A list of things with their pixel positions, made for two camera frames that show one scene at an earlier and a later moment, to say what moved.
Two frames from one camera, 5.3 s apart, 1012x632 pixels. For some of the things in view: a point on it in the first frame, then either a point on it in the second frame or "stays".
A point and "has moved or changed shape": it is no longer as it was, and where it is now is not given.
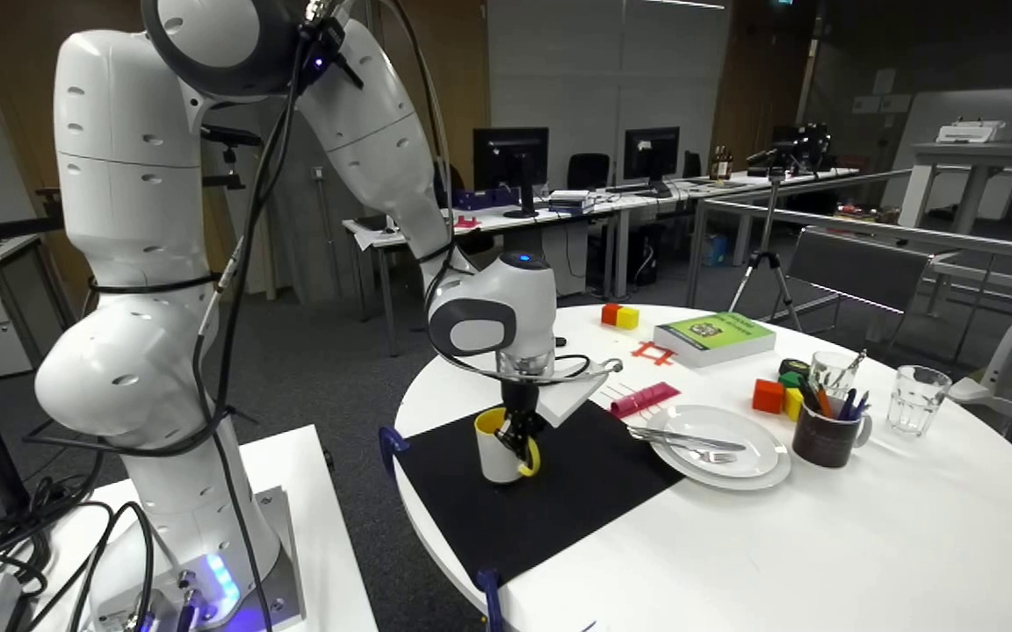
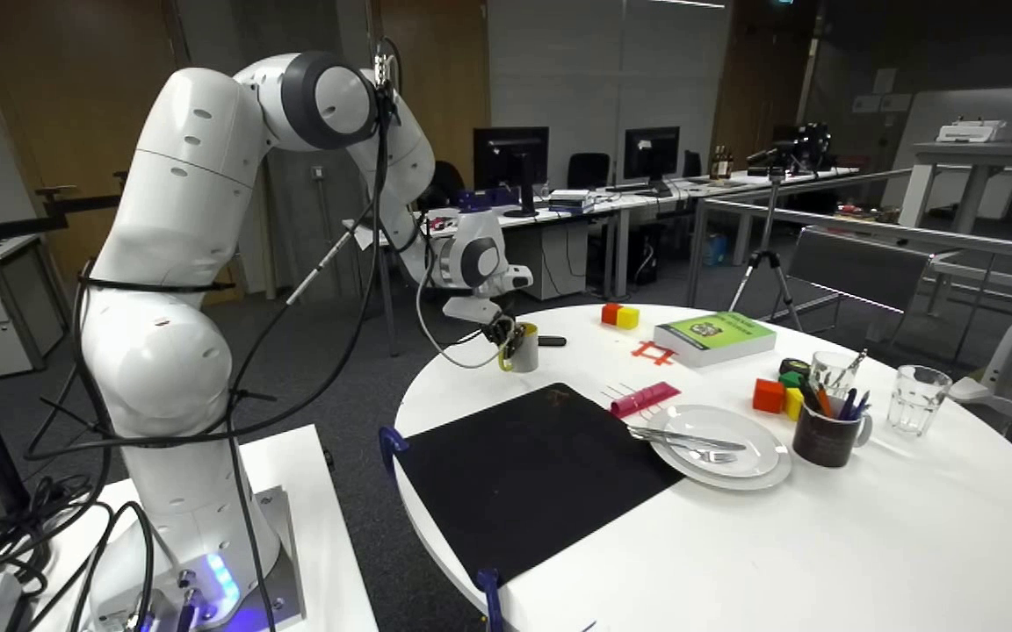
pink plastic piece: (643, 396) stays
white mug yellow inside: (498, 462) has moved or changed shape
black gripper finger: (514, 438) -> (498, 327)
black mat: (593, 468) stays
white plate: (760, 465) stays
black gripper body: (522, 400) -> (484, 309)
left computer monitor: (511, 159) stays
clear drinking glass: (916, 395) stays
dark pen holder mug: (824, 438) stays
